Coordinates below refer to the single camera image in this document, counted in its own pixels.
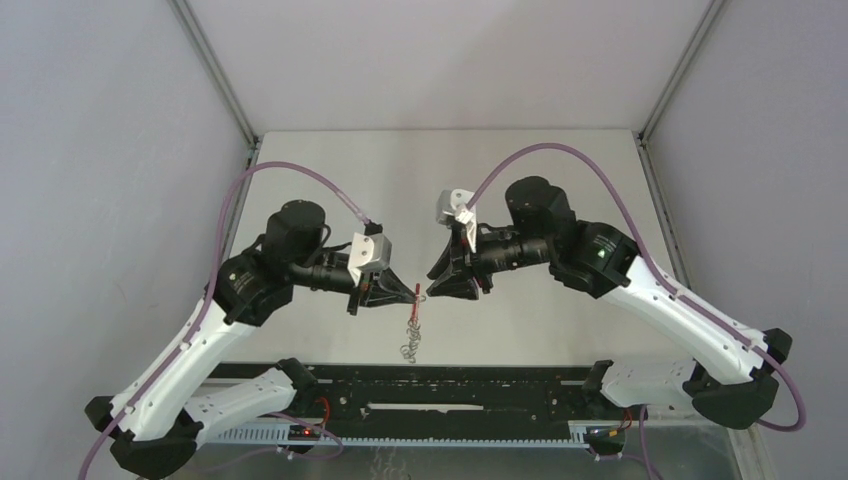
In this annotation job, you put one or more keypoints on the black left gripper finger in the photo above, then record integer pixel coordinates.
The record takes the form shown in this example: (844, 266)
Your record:
(375, 299)
(386, 285)

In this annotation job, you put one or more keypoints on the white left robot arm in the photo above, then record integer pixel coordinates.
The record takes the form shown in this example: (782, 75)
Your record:
(159, 422)

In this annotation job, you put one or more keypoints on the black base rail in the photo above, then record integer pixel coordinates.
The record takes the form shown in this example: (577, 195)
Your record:
(413, 405)

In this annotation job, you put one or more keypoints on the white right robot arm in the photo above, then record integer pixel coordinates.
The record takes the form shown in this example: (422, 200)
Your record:
(727, 374)

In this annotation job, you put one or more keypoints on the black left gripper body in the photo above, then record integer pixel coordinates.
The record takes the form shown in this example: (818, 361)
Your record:
(369, 277)

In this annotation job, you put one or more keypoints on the left aluminium frame post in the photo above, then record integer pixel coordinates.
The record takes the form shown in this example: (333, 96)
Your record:
(204, 50)

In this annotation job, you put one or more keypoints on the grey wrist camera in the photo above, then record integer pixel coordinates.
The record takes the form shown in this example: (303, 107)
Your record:
(454, 207)
(369, 254)

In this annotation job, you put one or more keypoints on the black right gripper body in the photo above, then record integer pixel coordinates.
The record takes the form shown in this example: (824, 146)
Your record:
(490, 258)

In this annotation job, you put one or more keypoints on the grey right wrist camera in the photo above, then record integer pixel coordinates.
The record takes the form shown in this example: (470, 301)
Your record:
(454, 207)

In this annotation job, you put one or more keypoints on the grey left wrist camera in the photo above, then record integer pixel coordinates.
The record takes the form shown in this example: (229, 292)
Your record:
(369, 254)

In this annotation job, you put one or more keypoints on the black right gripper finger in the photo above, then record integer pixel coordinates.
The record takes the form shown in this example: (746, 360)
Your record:
(454, 286)
(454, 249)

